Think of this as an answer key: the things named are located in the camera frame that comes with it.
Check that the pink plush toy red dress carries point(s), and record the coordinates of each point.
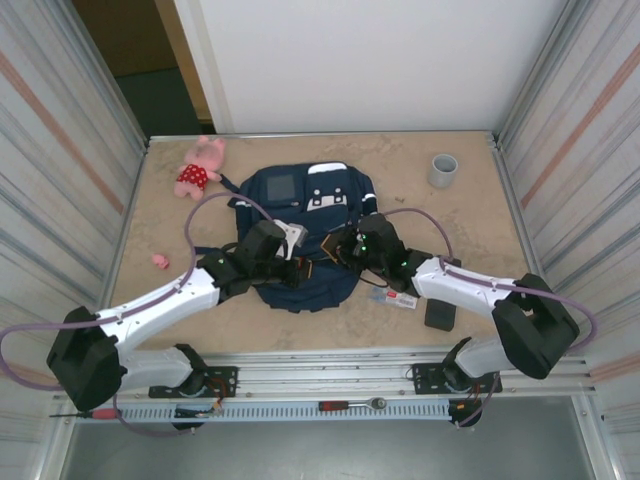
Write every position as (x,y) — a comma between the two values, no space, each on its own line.
(195,175)

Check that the brown wooden door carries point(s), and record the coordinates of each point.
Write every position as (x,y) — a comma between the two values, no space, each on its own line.
(125,35)

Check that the long black pencil case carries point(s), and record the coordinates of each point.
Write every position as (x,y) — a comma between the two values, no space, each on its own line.
(440,315)

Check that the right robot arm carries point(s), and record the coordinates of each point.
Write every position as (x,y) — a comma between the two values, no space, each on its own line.
(465,282)

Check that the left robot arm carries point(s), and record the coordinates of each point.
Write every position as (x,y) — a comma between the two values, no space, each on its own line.
(160,300)

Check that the small pink pig figure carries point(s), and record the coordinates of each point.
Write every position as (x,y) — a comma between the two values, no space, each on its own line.
(160,261)

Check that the grey plastic cup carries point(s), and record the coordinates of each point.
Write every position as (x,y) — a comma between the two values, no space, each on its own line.
(443,172)

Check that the aluminium table edge rail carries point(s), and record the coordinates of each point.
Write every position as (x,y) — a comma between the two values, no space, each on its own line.
(325,136)

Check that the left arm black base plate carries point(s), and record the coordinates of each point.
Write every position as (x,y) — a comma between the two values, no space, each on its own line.
(222,380)

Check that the clear plastic pen pack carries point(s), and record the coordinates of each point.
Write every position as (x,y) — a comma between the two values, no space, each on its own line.
(400,300)

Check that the aluminium mounting rail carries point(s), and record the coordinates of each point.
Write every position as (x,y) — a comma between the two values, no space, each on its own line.
(325,371)

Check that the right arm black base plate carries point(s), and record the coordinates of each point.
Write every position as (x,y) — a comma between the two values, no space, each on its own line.
(427,382)

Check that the navy blue backpack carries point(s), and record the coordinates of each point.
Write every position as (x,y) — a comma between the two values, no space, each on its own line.
(310,292)

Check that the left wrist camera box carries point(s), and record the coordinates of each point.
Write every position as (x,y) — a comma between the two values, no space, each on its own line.
(292,234)

